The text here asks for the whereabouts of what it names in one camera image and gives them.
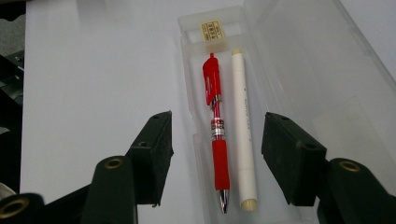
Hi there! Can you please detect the red pen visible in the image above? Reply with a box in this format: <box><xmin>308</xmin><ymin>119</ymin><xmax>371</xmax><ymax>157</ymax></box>
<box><xmin>202</xmin><ymin>52</ymin><xmax>232</xmax><ymax>215</ymax></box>

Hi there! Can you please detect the beige eraser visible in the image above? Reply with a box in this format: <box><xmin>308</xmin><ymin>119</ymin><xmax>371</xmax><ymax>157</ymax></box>
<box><xmin>199</xmin><ymin>20</ymin><xmax>226</xmax><ymax>42</ymax></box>

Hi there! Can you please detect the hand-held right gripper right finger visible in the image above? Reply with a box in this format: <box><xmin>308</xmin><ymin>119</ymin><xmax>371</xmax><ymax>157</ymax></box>
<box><xmin>261</xmin><ymin>111</ymin><xmax>328</xmax><ymax>207</ymax></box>

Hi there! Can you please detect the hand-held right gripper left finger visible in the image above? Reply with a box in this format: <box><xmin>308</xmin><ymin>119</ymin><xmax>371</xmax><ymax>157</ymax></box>
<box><xmin>125</xmin><ymin>110</ymin><xmax>175</xmax><ymax>207</ymax></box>

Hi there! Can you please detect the white pen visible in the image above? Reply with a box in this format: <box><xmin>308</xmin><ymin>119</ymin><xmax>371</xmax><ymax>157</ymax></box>
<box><xmin>230</xmin><ymin>48</ymin><xmax>259</xmax><ymax>213</ymax></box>

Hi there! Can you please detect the clear plastic pencil case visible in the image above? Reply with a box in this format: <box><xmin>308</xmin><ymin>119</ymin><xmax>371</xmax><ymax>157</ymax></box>
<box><xmin>177</xmin><ymin>0</ymin><xmax>396</xmax><ymax>224</ymax></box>

